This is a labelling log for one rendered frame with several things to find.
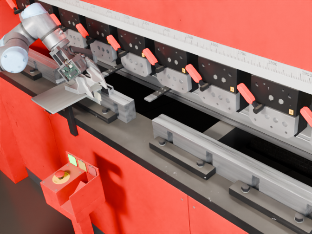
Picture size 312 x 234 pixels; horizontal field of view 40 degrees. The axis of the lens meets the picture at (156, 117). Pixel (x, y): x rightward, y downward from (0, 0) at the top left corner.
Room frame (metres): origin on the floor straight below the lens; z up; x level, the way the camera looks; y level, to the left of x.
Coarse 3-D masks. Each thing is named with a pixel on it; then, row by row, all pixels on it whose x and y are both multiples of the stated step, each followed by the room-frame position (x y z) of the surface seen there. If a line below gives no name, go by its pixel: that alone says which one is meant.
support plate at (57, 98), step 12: (60, 84) 1.75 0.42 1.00; (72, 84) 1.74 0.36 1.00; (96, 84) 1.72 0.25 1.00; (36, 96) 1.67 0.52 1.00; (48, 96) 1.66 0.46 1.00; (60, 96) 1.65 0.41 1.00; (72, 96) 1.64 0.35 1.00; (84, 96) 1.63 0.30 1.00; (48, 108) 1.56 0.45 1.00; (60, 108) 1.55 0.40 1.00
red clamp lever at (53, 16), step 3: (51, 15) 1.80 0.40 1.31; (54, 15) 1.81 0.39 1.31; (54, 18) 1.80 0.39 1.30; (57, 18) 1.80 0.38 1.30; (57, 21) 1.79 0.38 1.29; (57, 24) 1.78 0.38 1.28; (60, 24) 1.78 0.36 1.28; (60, 27) 1.77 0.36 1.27; (66, 27) 1.78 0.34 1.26; (63, 30) 1.76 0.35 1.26
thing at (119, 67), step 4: (120, 60) 1.90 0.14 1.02; (116, 64) 1.93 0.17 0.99; (120, 64) 1.89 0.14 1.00; (112, 68) 1.85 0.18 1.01; (116, 68) 1.84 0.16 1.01; (120, 68) 1.85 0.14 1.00; (104, 72) 1.82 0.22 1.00; (108, 72) 1.81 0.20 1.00; (112, 72) 1.82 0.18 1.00; (104, 76) 1.79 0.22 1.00
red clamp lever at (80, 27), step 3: (78, 24) 1.66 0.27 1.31; (78, 27) 1.65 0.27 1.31; (81, 27) 1.65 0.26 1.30; (78, 30) 1.65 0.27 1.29; (81, 30) 1.64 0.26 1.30; (84, 30) 1.64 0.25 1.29; (81, 33) 1.63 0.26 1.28; (84, 33) 1.63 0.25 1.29; (87, 33) 1.63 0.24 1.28; (84, 36) 1.62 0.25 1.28; (87, 36) 1.63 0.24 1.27; (87, 39) 1.62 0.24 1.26; (90, 39) 1.61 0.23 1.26; (93, 39) 1.62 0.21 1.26; (87, 42) 1.60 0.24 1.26; (90, 42) 1.60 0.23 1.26
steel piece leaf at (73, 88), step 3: (75, 84) 1.74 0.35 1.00; (90, 84) 1.72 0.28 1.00; (93, 84) 1.72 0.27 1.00; (66, 87) 1.69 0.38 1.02; (69, 87) 1.68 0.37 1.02; (72, 87) 1.71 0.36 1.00; (75, 87) 1.71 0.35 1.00; (69, 90) 1.68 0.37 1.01; (72, 90) 1.67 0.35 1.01; (75, 90) 1.66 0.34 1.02; (78, 93) 1.65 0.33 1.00
